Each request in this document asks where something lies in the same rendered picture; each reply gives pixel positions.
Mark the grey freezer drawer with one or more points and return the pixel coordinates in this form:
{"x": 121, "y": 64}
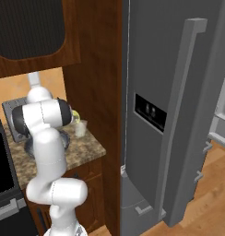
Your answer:
{"x": 131, "y": 199}

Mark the white fridge shelf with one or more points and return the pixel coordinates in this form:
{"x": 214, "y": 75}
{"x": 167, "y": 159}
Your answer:
{"x": 222, "y": 123}

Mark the clear glass of lemonade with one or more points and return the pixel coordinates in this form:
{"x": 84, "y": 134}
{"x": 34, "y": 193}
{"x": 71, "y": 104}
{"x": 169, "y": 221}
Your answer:
{"x": 80, "y": 129}

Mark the yellow lemon piece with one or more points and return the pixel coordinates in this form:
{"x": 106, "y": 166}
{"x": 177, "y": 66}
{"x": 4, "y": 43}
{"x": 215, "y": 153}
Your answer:
{"x": 75, "y": 115}

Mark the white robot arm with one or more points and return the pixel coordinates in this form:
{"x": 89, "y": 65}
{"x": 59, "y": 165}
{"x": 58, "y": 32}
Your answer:
{"x": 49, "y": 153}

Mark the grey square appliance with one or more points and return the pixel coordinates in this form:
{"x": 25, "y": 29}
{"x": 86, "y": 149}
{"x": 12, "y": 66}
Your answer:
{"x": 7, "y": 110}

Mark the wooden base cupboard door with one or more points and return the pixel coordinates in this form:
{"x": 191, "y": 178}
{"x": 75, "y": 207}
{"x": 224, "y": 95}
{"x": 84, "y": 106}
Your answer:
{"x": 92, "y": 190}

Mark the tall wooden side panel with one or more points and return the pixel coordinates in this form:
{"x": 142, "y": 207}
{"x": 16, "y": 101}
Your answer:
{"x": 96, "y": 76}

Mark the dark grey bowl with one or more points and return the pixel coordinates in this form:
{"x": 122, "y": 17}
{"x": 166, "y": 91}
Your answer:
{"x": 65, "y": 139}

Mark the black oven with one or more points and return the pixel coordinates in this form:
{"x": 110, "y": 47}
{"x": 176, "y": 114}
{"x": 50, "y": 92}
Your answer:
{"x": 3, "y": 172}

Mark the grey fridge door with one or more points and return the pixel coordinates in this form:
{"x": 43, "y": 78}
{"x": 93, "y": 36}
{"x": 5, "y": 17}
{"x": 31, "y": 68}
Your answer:
{"x": 148, "y": 61}

